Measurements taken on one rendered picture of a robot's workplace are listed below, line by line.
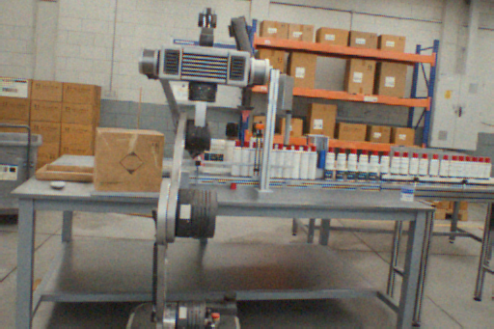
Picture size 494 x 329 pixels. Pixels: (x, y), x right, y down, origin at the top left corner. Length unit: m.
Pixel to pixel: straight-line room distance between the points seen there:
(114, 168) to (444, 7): 6.91
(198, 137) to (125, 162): 0.36
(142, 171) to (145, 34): 5.21
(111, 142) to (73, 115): 3.74
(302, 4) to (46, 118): 4.17
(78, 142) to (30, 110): 0.68
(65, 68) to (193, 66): 5.47
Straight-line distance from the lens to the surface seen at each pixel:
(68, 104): 5.81
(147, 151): 2.10
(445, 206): 6.55
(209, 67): 2.00
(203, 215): 1.56
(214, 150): 3.08
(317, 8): 7.44
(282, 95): 2.43
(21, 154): 4.47
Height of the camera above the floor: 1.29
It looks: 5 degrees down
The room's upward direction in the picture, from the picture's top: 5 degrees clockwise
